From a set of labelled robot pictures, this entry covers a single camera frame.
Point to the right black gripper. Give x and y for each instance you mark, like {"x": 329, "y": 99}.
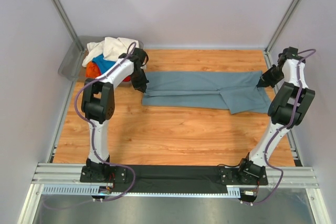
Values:
{"x": 264, "y": 81}

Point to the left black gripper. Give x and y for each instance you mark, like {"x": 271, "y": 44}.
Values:
{"x": 141, "y": 86}

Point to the grey-blue t shirt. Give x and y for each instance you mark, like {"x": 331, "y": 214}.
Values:
{"x": 233, "y": 91}

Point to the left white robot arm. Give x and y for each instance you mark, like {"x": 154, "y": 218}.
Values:
{"x": 98, "y": 106}

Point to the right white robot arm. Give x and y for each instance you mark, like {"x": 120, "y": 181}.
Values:
{"x": 287, "y": 110}

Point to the red t shirt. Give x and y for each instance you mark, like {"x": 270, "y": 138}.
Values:
{"x": 127, "y": 79}

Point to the blue t shirt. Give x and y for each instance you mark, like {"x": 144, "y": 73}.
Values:
{"x": 102, "y": 65}

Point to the white t shirt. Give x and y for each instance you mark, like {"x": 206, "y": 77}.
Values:
{"x": 111, "y": 48}

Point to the orange t shirt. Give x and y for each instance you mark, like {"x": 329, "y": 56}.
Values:
{"x": 92, "y": 70}

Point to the grey plastic bin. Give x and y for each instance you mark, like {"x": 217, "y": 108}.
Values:
{"x": 71, "y": 66}

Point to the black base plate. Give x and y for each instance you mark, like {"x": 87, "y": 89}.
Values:
{"x": 171, "y": 179}

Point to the right aluminium corner post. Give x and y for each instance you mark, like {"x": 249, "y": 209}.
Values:
{"x": 284, "y": 21}

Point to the aluminium corner post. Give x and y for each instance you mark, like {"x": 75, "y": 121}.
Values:
{"x": 67, "y": 23}
{"x": 284, "y": 21}

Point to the grey slotted cable duct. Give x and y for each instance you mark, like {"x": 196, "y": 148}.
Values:
{"x": 88, "y": 190}

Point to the left aluminium corner post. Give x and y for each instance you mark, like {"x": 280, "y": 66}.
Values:
{"x": 67, "y": 23}

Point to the aluminium rail frame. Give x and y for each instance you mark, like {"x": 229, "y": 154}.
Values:
{"x": 57, "y": 173}

